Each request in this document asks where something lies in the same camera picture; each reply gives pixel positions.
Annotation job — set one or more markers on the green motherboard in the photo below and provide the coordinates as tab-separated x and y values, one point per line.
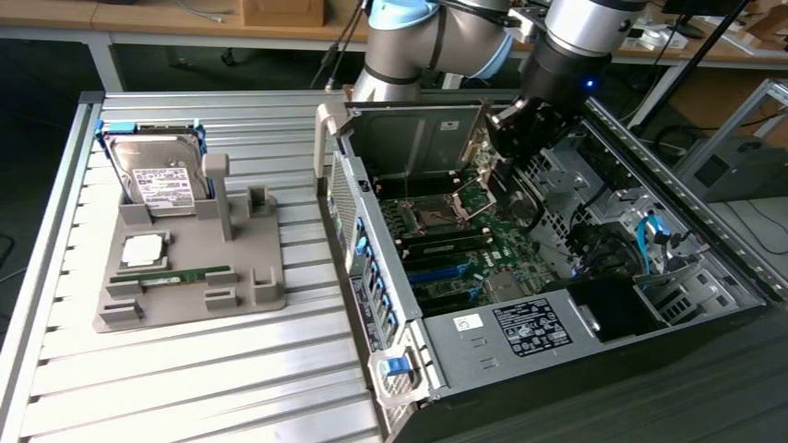
511	249

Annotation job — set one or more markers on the grey computer tower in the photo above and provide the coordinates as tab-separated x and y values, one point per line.
739	171

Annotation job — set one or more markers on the grey plastic parts rack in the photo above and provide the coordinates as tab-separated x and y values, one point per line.
185	295

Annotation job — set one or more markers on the brown cardboard box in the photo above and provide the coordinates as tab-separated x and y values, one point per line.
281	11

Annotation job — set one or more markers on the black tripod pole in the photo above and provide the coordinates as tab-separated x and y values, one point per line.
689	64

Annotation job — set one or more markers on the CPU socket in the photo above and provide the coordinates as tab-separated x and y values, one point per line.
434	213

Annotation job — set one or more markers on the black plastic shroud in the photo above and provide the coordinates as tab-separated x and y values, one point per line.
615	309

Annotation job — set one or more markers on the wooden desk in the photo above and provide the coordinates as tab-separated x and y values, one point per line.
62	16

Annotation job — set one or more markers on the brown cardboard piece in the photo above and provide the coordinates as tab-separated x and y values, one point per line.
770	23

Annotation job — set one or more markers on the open black PC case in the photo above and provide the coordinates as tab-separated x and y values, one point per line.
493	415

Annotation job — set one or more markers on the blue expansion slot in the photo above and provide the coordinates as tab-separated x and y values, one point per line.
434	274

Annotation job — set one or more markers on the silver power supply unit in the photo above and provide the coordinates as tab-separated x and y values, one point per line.
469	350

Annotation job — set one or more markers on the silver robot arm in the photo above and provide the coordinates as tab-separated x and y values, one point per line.
401	37

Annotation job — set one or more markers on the silver slotted disk bay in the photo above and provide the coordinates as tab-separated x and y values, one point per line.
678	300

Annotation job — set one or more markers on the black expansion slot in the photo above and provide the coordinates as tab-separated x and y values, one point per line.
431	264

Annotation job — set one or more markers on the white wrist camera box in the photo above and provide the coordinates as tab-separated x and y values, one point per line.
526	23

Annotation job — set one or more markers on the silver CPU chip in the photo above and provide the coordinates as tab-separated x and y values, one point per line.
145	251

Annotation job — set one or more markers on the black monitor stand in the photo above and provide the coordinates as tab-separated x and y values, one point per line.
690	27

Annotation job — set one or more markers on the silver chipset heatsink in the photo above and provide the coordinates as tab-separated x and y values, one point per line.
509	286

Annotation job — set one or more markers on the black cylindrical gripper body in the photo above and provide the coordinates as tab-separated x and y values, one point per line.
561	74

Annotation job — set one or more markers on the silver disk bay cage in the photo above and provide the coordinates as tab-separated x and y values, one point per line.
573	194

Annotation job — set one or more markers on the green graphics card black fan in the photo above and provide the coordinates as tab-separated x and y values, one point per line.
523	203

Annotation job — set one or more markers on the hard disk in blue carrier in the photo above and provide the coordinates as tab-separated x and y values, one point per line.
161	161

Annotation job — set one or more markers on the blue case release latch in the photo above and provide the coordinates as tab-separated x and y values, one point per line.
393	367

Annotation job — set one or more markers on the metal socket cover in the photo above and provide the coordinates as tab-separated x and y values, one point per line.
469	187

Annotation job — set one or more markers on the green RAM stick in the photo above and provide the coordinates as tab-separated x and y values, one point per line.
179	276

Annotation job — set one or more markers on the black RAM slot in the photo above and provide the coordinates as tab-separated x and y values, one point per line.
441	239
450	250

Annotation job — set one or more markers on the aluminium profile frame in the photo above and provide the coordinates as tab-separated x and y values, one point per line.
763	92

